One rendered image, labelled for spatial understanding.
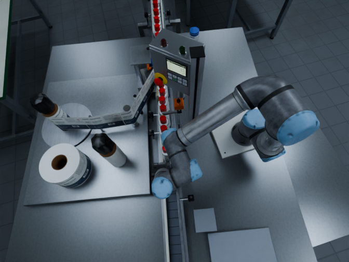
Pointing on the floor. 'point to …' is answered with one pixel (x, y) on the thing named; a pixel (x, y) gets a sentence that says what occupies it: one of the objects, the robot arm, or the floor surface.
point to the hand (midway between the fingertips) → (169, 164)
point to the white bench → (5, 18)
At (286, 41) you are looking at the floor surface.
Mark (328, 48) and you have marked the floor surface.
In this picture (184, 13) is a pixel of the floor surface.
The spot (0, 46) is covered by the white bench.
